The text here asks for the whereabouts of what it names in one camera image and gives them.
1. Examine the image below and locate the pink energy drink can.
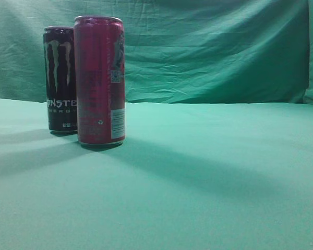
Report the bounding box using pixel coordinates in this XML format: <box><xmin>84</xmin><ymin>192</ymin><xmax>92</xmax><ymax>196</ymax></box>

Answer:
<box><xmin>74</xmin><ymin>16</ymin><xmax>126</xmax><ymax>147</ymax></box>

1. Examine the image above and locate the green tablecloth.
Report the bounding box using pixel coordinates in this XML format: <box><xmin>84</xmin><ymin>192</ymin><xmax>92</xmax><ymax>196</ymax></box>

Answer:
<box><xmin>0</xmin><ymin>99</ymin><xmax>313</xmax><ymax>249</ymax></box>

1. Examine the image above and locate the green backdrop cloth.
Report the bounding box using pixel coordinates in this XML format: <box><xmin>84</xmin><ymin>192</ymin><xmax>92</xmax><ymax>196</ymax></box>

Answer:
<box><xmin>0</xmin><ymin>1</ymin><xmax>310</xmax><ymax>104</ymax></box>

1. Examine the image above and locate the black Monster energy can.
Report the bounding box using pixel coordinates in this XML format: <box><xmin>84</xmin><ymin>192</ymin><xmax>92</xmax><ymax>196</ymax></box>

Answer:
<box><xmin>43</xmin><ymin>26</ymin><xmax>77</xmax><ymax>134</ymax></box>

